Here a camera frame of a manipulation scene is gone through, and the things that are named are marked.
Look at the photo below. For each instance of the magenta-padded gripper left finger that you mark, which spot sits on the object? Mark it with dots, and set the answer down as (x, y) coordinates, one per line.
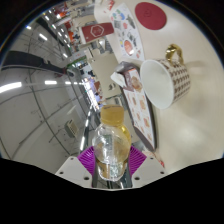
(85, 160)

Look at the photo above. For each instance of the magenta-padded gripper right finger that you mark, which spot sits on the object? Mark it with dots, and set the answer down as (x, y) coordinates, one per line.
(138, 160)

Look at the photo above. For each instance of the clear bottle with yellow drink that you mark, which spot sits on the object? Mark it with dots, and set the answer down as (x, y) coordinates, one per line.
(111, 146)

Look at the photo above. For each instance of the ceiling air conditioner unit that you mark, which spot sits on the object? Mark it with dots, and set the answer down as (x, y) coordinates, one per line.
(71, 128)

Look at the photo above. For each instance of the printed paper tray liner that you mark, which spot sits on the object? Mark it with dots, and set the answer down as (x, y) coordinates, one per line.
(140, 111)

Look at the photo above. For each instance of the brown fried food piece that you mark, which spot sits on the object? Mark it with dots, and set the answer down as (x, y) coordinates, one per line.
(136, 82)

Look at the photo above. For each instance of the crumpled white napkin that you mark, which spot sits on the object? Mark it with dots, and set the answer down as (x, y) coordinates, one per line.
(117, 78)

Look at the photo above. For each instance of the group of ceiling lights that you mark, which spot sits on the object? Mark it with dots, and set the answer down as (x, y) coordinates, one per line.
(50, 82)

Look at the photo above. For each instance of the beige chair with round hole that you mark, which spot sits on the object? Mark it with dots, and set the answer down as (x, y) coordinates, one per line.
(103, 71)

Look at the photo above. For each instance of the colourful printed leaflet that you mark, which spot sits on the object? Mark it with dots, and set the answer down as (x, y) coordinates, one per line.
(128, 33)

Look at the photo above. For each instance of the red paper cup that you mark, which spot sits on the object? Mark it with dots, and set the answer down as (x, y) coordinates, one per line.
(96, 31)

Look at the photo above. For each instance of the flat round red coaster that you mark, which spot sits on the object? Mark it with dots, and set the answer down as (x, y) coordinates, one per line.
(150, 15)

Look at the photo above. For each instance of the small red sauce packet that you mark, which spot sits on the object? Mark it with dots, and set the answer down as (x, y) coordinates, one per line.
(110, 5)

